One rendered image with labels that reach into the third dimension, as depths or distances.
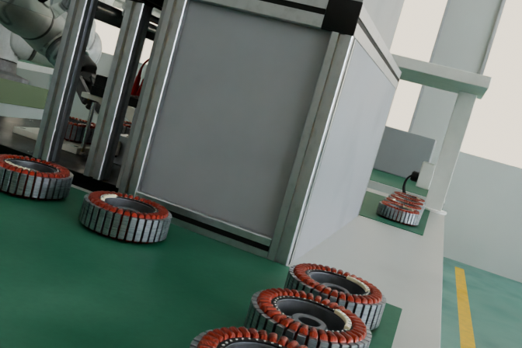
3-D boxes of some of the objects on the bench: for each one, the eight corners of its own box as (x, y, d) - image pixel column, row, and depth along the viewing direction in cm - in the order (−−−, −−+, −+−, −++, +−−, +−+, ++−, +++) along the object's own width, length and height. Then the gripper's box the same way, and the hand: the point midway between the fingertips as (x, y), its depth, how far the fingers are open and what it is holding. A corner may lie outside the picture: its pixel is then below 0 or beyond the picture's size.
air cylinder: (107, 161, 107) (114, 132, 107) (128, 160, 114) (135, 133, 114) (130, 168, 106) (137, 140, 105) (150, 168, 113) (157, 140, 112)
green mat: (99, 130, 166) (99, 129, 166) (189, 136, 224) (189, 135, 224) (422, 235, 138) (422, 234, 138) (429, 210, 196) (429, 210, 196)
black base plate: (-105, 120, 102) (-102, 107, 102) (101, 131, 163) (102, 123, 163) (115, 200, 88) (119, 186, 88) (250, 180, 149) (252, 172, 149)
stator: (22, 175, 86) (28, 152, 86) (84, 198, 83) (90, 174, 83) (-37, 179, 76) (-30, 152, 75) (31, 205, 72) (38, 177, 72)
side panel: (114, 203, 86) (168, -7, 83) (125, 202, 89) (178, -2, 86) (286, 267, 78) (353, 36, 75) (291, 262, 81) (356, 40, 78)
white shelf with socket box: (335, 189, 183) (376, 50, 179) (353, 183, 218) (388, 66, 214) (446, 224, 172) (492, 77, 168) (446, 212, 207) (484, 90, 203)
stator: (28, 129, 111) (33, 110, 110) (64, 130, 121) (69, 113, 121) (75, 144, 107) (80, 126, 107) (109, 145, 118) (113, 128, 118)
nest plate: (12, 132, 109) (13, 126, 109) (62, 134, 124) (63, 129, 124) (75, 154, 105) (78, 147, 105) (120, 154, 119) (121, 148, 119)
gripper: (94, 80, 154) (144, 137, 150) (33, 68, 130) (90, 136, 126) (112, 60, 153) (162, 117, 149) (53, 44, 129) (112, 112, 125)
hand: (127, 123), depth 138 cm, fingers open, 13 cm apart
